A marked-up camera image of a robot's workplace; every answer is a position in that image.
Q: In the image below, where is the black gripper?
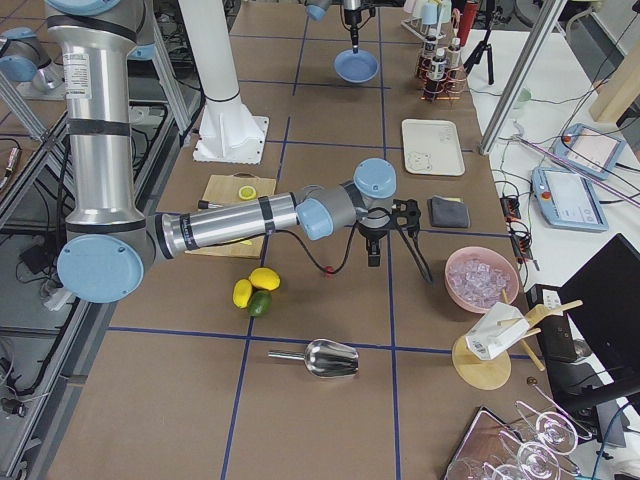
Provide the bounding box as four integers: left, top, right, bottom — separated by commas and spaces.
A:
357, 214, 391, 266
342, 0, 361, 52

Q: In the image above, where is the blue plate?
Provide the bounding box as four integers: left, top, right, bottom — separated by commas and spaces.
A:
334, 50, 379, 84

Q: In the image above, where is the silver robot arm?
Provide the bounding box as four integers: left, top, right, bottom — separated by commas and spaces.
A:
46, 1, 396, 303
304, 0, 363, 54

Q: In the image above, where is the dark drink bottle left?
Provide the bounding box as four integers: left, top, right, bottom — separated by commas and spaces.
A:
421, 29, 438, 77

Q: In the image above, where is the dark drink bottle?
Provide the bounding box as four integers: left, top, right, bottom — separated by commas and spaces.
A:
446, 37, 461, 70
429, 48, 446, 82
421, 29, 438, 77

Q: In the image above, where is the dark drink bottle front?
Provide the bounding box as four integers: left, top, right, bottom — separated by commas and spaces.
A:
429, 48, 446, 82

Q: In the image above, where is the dark drink bottle right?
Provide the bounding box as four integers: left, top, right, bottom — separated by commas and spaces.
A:
446, 37, 461, 70

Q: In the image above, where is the pink bowl of ice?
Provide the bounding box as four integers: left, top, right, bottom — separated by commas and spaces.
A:
444, 246, 520, 313

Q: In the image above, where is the round yellow lemon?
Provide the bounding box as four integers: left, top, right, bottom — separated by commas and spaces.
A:
248, 267, 281, 291

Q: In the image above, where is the metal ice scoop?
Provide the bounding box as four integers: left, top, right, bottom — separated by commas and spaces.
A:
268, 339, 359, 378

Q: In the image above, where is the cream bear tray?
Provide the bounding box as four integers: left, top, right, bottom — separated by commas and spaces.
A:
401, 119, 465, 177

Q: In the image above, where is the green lime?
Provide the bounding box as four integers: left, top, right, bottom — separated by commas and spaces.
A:
247, 290, 272, 317

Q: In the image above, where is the oval yellow lemon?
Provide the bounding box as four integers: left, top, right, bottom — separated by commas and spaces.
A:
232, 279, 253, 309

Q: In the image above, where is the half lemon slice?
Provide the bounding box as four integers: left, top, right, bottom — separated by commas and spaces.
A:
237, 185, 258, 201

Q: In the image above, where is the white cup on stand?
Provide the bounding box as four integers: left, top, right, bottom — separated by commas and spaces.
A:
464, 302, 529, 361

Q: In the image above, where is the wooden cup stand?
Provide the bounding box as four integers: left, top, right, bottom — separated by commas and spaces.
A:
452, 300, 583, 390

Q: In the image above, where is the wooden cutting board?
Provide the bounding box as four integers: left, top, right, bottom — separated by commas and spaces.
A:
189, 174, 277, 259

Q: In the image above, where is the steel cylinder black cap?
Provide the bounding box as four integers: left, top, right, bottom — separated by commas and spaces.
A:
198, 200, 221, 209

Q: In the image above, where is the blue teach pendant near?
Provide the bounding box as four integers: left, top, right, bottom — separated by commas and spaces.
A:
531, 167, 609, 232

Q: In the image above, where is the blue teach pendant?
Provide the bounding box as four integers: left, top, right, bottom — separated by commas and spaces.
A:
551, 123, 626, 180
531, 167, 609, 232

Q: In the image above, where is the black monitor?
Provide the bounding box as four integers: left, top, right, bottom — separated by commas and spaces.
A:
541, 233, 639, 412

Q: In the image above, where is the blue teach pendant far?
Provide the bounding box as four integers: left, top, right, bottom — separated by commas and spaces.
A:
551, 123, 626, 180

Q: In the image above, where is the wine glass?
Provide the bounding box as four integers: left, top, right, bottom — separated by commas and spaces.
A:
515, 400, 578, 456

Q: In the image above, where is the copper wire bottle rack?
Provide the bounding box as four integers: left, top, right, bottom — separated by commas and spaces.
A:
416, 52, 467, 102

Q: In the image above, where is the black camera tripod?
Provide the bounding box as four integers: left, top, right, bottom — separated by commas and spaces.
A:
463, 0, 496, 85

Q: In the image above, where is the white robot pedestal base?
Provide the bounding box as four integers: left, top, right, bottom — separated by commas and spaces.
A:
179, 0, 269, 165

